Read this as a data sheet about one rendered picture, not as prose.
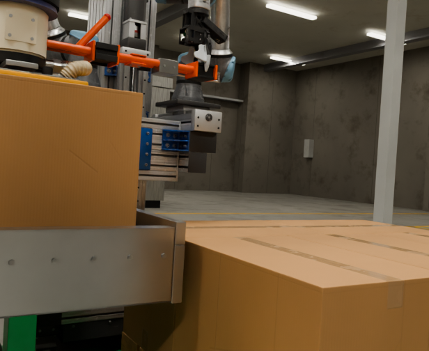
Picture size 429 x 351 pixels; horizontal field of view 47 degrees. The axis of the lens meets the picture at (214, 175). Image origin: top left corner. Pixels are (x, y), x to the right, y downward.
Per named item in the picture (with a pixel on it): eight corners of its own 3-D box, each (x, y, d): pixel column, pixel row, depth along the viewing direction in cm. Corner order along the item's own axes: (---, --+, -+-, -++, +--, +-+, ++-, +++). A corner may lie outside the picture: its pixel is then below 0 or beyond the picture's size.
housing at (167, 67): (159, 71, 159) (160, 57, 159) (150, 74, 164) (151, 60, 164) (178, 74, 162) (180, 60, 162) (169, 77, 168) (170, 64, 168)
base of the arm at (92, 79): (58, 88, 206) (59, 64, 206) (93, 92, 214) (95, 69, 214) (68, 84, 193) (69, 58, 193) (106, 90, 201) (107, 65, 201)
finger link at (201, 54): (193, 69, 164) (189, 45, 167) (208, 72, 167) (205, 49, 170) (198, 65, 162) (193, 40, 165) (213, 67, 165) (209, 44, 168)
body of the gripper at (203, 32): (177, 46, 170) (180, 10, 170) (199, 51, 175) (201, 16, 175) (189, 42, 164) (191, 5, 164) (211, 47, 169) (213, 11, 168)
